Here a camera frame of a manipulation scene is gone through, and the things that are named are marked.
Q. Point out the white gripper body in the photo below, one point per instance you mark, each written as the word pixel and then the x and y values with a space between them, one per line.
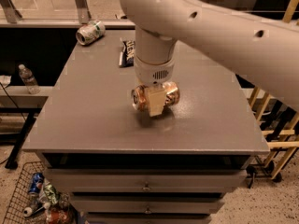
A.
pixel 153 73

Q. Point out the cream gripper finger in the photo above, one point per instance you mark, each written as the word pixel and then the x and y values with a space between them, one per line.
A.
pixel 156 96

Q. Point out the crushed orange soda can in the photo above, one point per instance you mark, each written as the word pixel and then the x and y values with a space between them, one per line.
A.
pixel 140 101

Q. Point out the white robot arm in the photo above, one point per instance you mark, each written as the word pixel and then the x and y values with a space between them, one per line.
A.
pixel 265 53

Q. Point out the blue soda can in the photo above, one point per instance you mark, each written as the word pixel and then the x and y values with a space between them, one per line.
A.
pixel 36 184

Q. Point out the green crumpled can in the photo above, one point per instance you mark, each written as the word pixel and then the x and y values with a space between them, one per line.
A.
pixel 51 193

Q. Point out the red soda can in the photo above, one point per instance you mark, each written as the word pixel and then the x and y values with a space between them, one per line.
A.
pixel 59 216

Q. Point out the dark blue chip bag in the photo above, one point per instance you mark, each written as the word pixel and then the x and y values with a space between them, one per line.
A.
pixel 127 54

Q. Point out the grey drawer cabinet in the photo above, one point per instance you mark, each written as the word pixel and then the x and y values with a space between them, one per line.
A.
pixel 122 166

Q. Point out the clear plastic water bottle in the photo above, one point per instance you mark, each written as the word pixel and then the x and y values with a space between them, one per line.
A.
pixel 28 79

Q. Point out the small bottle in basket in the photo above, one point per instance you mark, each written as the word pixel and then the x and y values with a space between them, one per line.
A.
pixel 34 208

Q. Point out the wire basket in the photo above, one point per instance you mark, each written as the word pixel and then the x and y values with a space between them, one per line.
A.
pixel 20 197

